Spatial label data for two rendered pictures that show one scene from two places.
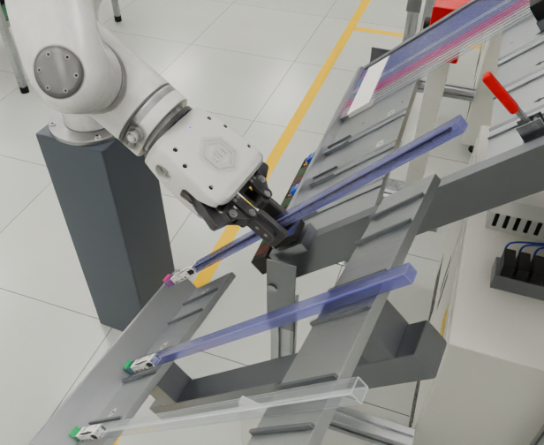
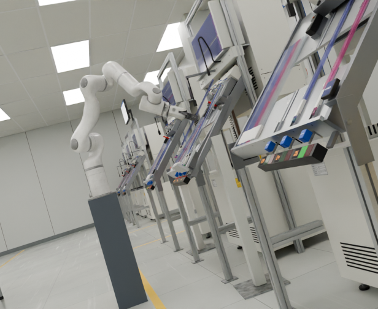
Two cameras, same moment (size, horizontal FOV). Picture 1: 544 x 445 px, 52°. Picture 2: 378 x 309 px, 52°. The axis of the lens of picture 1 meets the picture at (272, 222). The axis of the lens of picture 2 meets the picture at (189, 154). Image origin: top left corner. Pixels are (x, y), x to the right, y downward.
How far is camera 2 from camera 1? 2.00 m
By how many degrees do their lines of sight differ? 55
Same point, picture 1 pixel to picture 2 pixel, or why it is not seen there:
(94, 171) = (113, 203)
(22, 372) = not seen: outside the picture
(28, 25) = (149, 86)
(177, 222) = not seen: hidden behind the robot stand
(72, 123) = (100, 191)
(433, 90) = (185, 195)
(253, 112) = not seen: hidden behind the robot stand
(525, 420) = (270, 184)
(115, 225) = (123, 227)
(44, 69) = (154, 90)
